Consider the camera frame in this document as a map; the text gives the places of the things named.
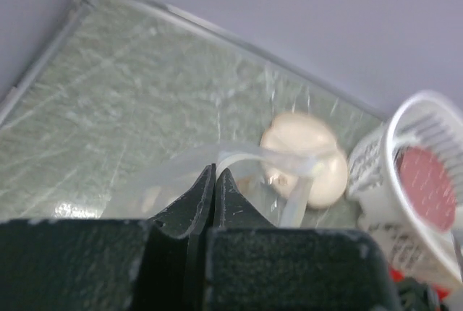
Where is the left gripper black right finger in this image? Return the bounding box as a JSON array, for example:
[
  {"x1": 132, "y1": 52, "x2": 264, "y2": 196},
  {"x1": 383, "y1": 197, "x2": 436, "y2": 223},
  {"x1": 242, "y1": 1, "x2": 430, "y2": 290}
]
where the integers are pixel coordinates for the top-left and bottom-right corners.
[{"x1": 211, "y1": 169, "x2": 276, "y2": 229}]

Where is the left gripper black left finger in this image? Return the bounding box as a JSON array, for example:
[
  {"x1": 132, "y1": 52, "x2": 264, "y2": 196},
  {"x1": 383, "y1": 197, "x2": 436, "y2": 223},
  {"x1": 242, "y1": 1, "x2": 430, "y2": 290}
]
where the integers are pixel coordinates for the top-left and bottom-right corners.
[{"x1": 149, "y1": 164, "x2": 216, "y2": 239}]

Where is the clear dotted zip top bag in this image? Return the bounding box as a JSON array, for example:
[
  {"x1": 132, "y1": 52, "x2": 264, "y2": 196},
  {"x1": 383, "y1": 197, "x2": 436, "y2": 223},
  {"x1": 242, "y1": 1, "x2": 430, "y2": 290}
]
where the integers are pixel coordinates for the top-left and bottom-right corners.
[{"x1": 102, "y1": 141, "x2": 313, "y2": 228}]

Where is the beige divided plate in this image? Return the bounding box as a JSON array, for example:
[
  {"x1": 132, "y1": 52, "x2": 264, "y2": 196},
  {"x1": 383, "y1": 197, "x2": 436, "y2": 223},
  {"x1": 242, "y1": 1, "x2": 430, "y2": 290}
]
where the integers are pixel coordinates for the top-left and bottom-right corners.
[{"x1": 260, "y1": 112, "x2": 349, "y2": 209}]

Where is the white plastic basket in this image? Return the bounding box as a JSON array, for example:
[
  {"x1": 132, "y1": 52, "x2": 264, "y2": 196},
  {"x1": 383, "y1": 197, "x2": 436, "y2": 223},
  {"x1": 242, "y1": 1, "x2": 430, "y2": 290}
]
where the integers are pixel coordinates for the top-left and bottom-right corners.
[{"x1": 347, "y1": 91, "x2": 462, "y2": 291}]

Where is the pink dotted plate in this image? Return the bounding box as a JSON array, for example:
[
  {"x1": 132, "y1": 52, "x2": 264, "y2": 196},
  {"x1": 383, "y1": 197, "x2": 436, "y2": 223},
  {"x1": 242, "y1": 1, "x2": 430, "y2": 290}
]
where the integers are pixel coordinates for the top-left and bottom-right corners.
[{"x1": 396, "y1": 147, "x2": 457, "y2": 232}]

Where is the red plastic tray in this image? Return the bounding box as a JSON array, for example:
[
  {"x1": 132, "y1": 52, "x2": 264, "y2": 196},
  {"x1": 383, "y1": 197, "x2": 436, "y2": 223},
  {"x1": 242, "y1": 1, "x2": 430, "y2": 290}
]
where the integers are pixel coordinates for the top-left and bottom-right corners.
[{"x1": 388, "y1": 265, "x2": 453, "y2": 301}]

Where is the aluminium table frame rail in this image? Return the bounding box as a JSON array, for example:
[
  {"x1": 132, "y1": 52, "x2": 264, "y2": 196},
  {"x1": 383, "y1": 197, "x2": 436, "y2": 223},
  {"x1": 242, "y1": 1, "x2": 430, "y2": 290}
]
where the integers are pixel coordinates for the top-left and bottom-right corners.
[{"x1": 1, "y1": 0, "x2": 386, "y2": 124}]

